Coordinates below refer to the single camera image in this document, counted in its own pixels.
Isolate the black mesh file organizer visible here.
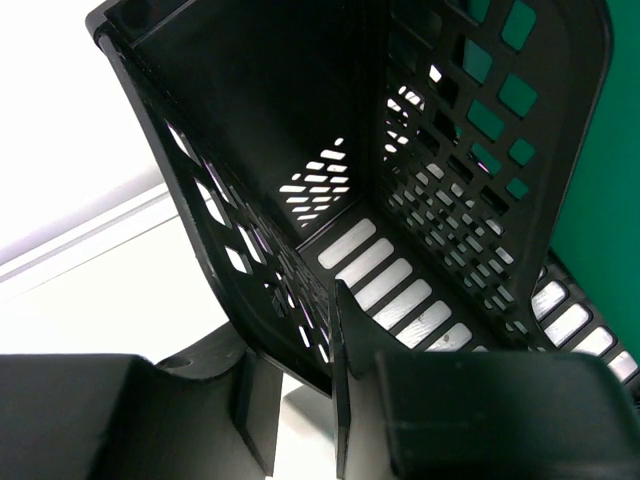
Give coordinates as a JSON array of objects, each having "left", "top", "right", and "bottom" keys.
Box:
[{"left": 85, "top": 1, "right": 639, "bottom": 393}]

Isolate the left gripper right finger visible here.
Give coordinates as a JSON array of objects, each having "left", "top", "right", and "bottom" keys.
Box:
[{"left": 329, "top": 281, "right": 639, "bottom": 479}]

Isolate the aluminium table frame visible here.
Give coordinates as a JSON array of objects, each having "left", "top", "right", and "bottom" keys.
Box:
[{"left": 1, "top": 184, "right": 177, "bottom": 303}]

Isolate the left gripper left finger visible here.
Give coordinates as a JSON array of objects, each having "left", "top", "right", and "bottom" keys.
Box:
[{"left": 1, "top": 333, "right": 282, "bottom": 479}]

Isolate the green notebook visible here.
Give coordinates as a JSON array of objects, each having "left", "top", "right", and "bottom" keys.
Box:
[{"left": 449, "top": 0, "right": 640, "bottom": 351}]

